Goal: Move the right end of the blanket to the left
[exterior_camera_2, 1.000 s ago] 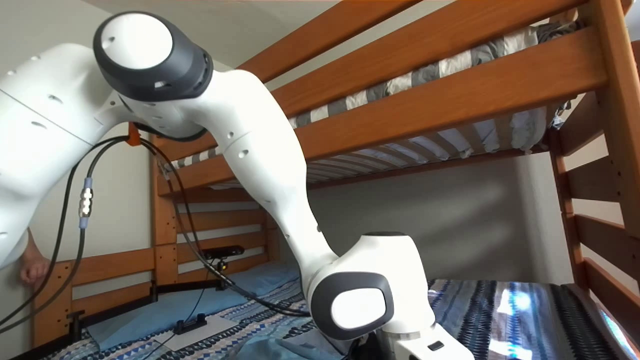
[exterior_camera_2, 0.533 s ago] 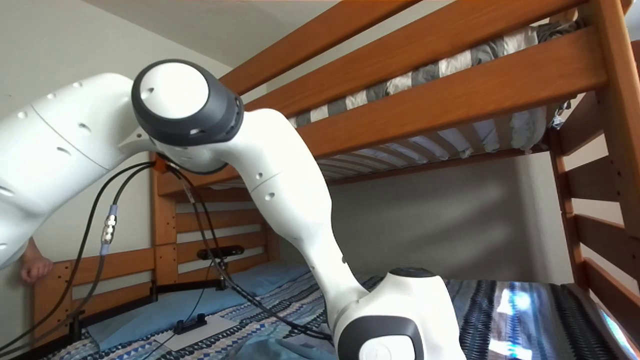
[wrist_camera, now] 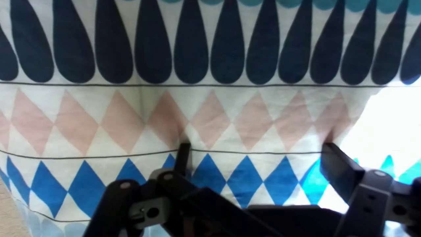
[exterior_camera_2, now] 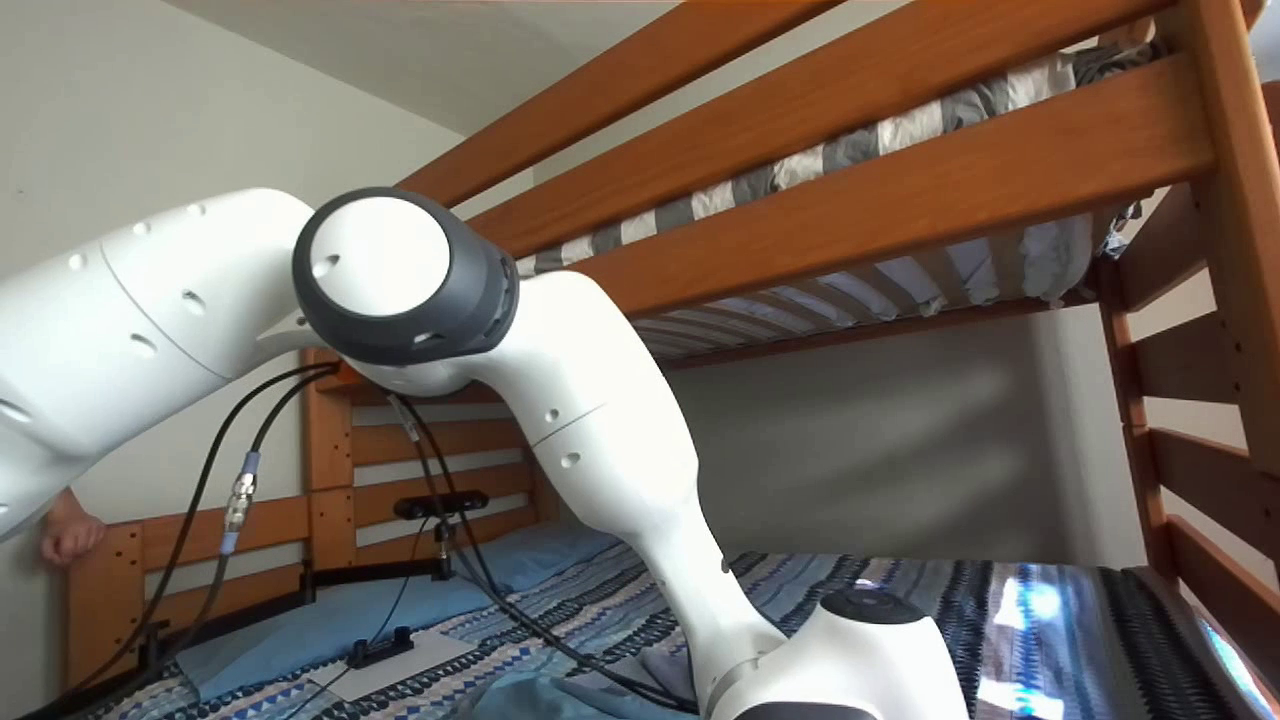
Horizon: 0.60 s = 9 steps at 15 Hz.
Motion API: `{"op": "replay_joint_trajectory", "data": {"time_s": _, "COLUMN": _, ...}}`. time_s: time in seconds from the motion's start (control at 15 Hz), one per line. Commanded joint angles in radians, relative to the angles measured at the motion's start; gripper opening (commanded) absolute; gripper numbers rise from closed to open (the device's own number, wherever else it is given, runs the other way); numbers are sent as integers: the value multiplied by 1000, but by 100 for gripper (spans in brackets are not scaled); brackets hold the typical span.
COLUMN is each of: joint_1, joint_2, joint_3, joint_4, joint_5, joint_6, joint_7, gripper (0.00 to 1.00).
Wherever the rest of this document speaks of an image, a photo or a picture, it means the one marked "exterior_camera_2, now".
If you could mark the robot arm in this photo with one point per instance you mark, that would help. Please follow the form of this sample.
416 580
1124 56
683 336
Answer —
600 440

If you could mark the teal blue blanket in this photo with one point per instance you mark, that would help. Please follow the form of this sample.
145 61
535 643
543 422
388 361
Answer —
570 700

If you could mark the grey white striped bedding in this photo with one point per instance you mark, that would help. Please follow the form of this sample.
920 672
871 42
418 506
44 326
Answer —
900 130

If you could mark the white flat board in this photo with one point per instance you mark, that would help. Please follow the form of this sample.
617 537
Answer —
420 662

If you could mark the light blue pillow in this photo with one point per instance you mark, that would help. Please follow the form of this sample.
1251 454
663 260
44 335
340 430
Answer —
340 615

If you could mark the blue black patterned bedspread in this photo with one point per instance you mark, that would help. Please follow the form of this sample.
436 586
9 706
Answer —
960 610

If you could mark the white mattress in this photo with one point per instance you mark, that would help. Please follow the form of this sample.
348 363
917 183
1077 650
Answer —
1040 262

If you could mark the person's hand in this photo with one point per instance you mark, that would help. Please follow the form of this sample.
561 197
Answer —
70 535

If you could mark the camera on mount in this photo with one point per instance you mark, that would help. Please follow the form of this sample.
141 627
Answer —
440 505

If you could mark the wooden bunk bed frame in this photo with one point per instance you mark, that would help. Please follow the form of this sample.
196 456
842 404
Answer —
900 190

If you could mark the small black bracket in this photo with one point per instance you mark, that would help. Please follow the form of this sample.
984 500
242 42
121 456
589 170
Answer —
380 650

